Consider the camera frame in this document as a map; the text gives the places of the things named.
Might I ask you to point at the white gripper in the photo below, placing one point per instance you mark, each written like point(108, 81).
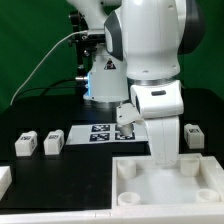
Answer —
point(160, 107)

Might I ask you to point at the white square tabletop with sockets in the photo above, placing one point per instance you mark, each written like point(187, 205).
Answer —
point(137, 180)

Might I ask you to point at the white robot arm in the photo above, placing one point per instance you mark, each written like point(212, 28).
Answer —
point(135, 64)

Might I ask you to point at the white sheet with AprilTags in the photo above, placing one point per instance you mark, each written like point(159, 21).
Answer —
point(103, 133)

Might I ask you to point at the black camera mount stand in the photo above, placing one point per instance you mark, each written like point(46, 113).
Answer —
point(84, 46)

